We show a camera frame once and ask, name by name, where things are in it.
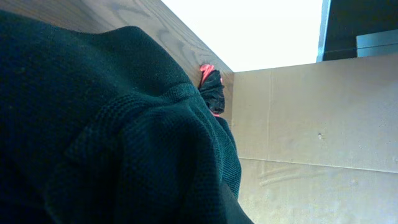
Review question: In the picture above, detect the black patterned garment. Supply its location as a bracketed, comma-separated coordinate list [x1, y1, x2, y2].
[198, 69, 226, 114]

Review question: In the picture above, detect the red mesh garment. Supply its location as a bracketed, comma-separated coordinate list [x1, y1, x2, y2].
[198, 63, 223, 118]

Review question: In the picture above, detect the black shirt with white logo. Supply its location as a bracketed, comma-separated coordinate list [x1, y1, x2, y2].
[1, 12, 250, 223]

